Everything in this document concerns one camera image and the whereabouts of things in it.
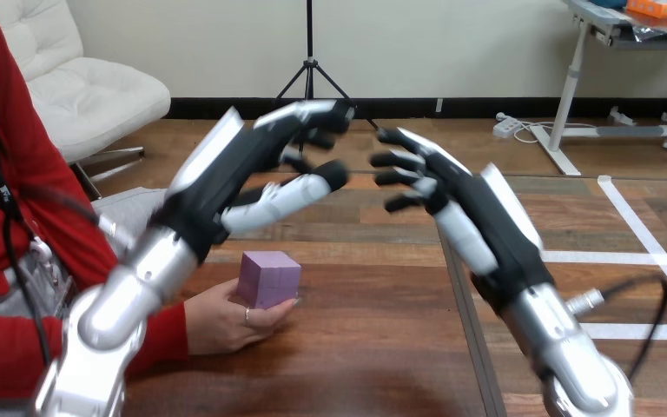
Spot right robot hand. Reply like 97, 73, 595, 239
369, 127, 556, 314

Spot person's forearm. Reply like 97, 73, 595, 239
0, 295, 189, 401

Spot person's body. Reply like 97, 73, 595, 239
0, 0, 168, 314

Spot orange thing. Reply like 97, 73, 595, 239
625, 0, 667, 18

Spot black cable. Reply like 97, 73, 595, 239
0, 158, 139, 369
566, 275, 667, 386

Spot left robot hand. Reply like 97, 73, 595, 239
149, 99, 356, 264

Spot black tripod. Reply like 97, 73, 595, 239
274, 0, 380, 154

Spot white cushioned chair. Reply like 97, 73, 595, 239
0, 0, 172, 200

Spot person's hand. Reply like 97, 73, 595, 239
183, 277, 300, 357

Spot tangle of cables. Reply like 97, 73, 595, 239
512, 119, 599, 145

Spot white power strip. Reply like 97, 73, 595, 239
492, 112, 524, 139

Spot white desk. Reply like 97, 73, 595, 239
530, 0, 667, 176

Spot purple block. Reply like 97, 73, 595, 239
235, 250, 302, 311

